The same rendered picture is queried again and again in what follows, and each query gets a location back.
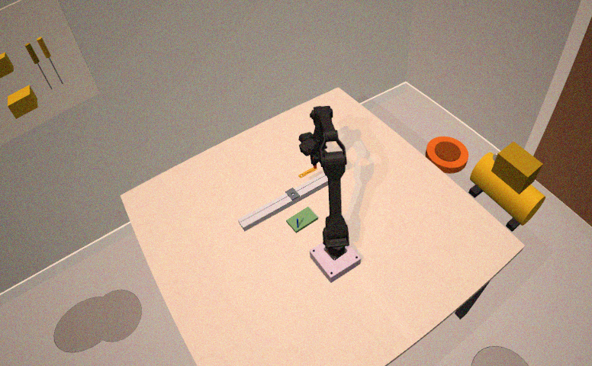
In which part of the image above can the grey metal rail with slot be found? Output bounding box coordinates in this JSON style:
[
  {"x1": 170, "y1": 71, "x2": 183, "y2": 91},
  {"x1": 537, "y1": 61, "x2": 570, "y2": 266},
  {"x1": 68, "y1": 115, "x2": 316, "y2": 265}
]
[{"x1": 238, "y1": 173, "x2": 328, "y2": 231}]

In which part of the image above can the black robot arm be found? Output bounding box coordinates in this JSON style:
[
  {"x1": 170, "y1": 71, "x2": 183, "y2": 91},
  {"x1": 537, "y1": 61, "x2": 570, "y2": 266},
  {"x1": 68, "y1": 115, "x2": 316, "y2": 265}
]
[{"x1": 299, "y1": 106, "x2": 349, "y2": 261}]

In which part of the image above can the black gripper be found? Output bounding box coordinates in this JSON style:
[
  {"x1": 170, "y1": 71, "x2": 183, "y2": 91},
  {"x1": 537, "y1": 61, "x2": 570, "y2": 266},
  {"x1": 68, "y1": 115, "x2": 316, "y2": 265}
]
[{"x1": 298, "y1": 132, "x2": 327, "y2": 165}]

